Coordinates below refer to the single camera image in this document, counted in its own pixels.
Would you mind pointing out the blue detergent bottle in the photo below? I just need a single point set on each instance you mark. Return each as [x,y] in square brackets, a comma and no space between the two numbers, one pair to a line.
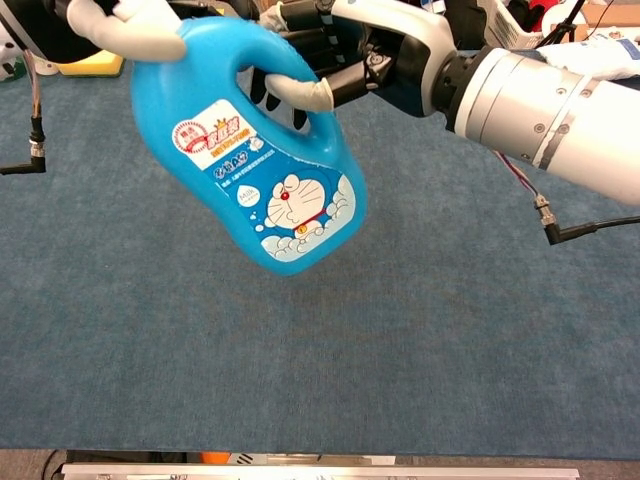
[200,90]

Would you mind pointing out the cardboard box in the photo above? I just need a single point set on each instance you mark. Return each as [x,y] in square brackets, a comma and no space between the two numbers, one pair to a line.
[610,15]

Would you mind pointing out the black tripod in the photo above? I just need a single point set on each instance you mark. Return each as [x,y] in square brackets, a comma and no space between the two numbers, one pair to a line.
[560,27]

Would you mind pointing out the red item in basket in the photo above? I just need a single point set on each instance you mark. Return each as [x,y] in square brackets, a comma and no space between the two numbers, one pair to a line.
[539,9]

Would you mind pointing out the orange object under table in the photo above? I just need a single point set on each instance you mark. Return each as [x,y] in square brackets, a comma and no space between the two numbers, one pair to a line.
[216,457]

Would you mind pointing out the white pillow bag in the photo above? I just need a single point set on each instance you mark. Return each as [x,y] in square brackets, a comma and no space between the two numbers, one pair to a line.
[600,60]

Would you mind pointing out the aluminium rail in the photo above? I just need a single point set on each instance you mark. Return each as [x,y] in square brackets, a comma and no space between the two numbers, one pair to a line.
[320,472]

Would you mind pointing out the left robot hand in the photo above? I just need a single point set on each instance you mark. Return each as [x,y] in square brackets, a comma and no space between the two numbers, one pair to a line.
[140,35]

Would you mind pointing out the blue table cloth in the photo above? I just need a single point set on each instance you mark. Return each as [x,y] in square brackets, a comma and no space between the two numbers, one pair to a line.
[350,350]

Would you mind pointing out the yellow sponge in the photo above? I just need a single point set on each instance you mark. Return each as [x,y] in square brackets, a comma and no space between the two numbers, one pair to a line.
[105,67]

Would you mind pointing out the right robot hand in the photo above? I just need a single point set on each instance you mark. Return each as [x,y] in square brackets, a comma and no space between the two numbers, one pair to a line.
[415,50]

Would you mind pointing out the white plastic basket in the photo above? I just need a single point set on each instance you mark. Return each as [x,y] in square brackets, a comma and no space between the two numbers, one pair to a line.
[507,27]

